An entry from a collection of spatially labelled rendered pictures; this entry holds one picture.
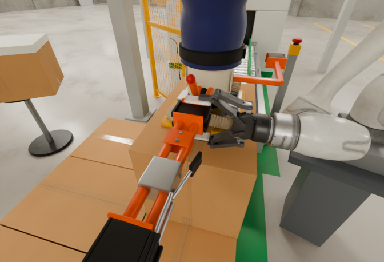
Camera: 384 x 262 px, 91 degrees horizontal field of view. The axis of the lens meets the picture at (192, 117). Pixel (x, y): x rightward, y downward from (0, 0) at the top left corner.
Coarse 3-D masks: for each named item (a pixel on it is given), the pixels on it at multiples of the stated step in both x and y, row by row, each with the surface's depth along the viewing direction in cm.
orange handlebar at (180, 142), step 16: (240, 80) 73; (256, 80) 71; (272, 80) 70; (176, 128) 47; (192, 128) 47; (176, 144) 42; (192, 144) 45; (176, 160) 38; (144, 192) 33; (160, 192) 33; (128, 208) 30; (160, 208) 30
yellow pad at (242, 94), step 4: (232, 92) 81; (240, 92) 86; (244, 92) 87; (236, 96) 81; (240, 96) 83; (244, 96) 84; (220, 112) 74; (224, 112) 73; (224, 116) 71; (212, 128) 66; (216, 128) 66; (212, 132) 65; (216, 132) 65
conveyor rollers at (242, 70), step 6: (252, 48) 292; (246, 54) 266; (252, 54) 270; (246, 60) 251; (252, 60) 249; (240, 66) 231; (246, 66) 229; (252, 66) 228; (234, 72) 218; (240, 72) 216; (246, 72) 215; (252, 72) 214
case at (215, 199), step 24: (168, 96) 88; (144, 144) 62; (144, 168) 64; (216, 168) 54; (240, 168) 54; (192, 192) 65; (216, 192) 61; (240, 192) 58; (192, 216) 74; (216, 216) 69; (240, 216) 65
